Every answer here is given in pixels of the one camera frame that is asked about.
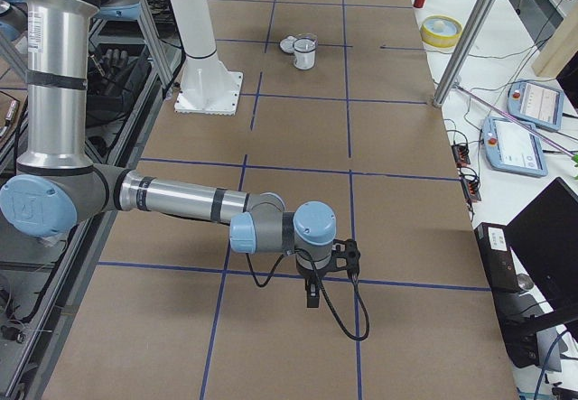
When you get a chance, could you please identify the black desktop computer box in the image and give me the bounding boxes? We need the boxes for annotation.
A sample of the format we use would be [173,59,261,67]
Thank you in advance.
[472,221,565,370]

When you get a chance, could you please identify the near blue teach pendant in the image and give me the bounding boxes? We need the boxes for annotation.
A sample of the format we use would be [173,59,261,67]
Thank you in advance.
[481,116,548,177]

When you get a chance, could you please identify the white enamel mug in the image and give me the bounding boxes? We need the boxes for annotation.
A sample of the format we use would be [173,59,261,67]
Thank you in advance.
[294,51,316,70]

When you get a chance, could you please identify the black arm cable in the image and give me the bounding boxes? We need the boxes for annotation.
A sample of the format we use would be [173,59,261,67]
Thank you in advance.
[243,250,370,342]

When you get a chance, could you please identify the black computer monitor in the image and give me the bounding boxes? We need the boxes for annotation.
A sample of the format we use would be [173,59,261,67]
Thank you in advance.
[505,178,577,309]

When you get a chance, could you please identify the white enamel mug lid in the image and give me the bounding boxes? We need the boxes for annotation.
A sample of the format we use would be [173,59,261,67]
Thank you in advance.
[279,36,296,54]

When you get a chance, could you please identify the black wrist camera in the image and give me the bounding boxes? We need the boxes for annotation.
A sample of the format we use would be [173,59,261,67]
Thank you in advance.
[331,238,361,282]

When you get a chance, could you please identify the clear glass funnel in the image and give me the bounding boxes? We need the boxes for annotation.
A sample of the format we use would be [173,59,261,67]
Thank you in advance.
[293,34,318,55]

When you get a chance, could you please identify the aluminium frame post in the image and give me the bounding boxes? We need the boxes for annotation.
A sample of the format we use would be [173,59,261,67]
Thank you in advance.
[433,0,495,107]

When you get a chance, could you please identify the yellow tape roll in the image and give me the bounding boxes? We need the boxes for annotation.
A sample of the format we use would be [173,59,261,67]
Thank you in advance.
[420,15,463,48]

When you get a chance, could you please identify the blue teach pendant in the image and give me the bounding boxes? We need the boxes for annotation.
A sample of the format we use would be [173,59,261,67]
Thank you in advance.
[507,79,565,132]
[481,116,548,177]

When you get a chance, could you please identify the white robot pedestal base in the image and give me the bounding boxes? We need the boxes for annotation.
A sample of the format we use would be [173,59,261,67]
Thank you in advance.
[171,0,243,116]

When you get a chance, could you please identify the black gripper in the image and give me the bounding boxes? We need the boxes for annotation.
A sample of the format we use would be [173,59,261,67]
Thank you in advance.
[297,265,322,308]

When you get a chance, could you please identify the far blue teach pendant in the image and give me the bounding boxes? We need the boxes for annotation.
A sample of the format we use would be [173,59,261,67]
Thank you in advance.
[507,79,565,132]

